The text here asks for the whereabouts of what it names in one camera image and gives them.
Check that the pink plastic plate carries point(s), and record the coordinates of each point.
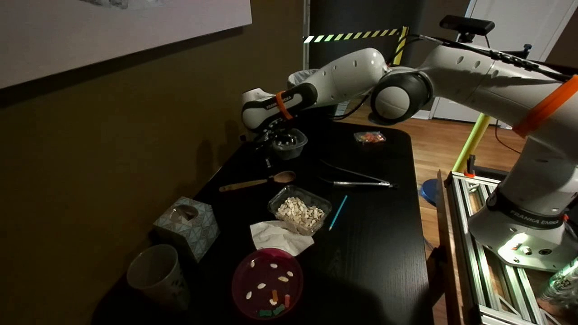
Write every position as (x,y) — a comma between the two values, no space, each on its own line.
(262,275)

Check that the patterned tissue box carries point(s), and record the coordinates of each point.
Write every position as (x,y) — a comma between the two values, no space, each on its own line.
(194,228)

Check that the metal tongs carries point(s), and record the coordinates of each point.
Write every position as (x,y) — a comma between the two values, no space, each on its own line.
(361,182)

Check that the white cup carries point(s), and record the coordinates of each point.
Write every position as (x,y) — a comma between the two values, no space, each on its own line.
(156,273)

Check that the green candy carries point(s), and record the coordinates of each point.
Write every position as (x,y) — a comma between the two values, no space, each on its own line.
(265,312)

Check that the clear bag of candy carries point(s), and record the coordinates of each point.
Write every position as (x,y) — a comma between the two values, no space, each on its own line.
(370,137)

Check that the pink candy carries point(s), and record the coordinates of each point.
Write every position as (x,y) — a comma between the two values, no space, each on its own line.
(286,300)

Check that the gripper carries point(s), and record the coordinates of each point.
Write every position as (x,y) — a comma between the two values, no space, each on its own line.
(265,141)

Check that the clear container with seeds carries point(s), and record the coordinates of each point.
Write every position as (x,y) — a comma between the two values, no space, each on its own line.
(282,201)

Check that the heap of pale seeds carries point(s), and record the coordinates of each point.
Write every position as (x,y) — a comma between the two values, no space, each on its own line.
(300,213)

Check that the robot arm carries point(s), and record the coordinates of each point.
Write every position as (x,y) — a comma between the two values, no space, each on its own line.
(456,76)

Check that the blue round floor object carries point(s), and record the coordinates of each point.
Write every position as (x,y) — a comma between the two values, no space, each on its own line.
(429,192)

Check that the trash bin with liner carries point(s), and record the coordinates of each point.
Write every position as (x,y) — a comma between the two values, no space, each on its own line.
(300,76)

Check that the plastic bottle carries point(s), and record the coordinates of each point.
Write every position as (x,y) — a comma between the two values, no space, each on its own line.
(562,284)

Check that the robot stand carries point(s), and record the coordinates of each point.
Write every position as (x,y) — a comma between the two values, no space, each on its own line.
(469,253)

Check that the yellow black striped tape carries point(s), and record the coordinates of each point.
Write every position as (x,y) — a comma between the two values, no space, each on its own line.
(352,34)

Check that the teal candy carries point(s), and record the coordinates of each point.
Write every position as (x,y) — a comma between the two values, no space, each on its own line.
(279,309)

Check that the large wall picture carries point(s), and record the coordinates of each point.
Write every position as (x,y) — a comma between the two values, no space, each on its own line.
(113,31)

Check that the crumpled white napkin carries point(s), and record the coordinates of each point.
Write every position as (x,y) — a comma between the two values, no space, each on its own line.
(275,237)

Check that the yellow green pole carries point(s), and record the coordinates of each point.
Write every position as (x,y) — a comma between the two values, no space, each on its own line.
(472,142)

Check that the wooden spoon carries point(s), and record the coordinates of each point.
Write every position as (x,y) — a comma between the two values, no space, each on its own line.
(253,183)

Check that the camera on mount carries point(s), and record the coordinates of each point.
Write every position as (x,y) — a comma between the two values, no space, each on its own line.
(467,25)

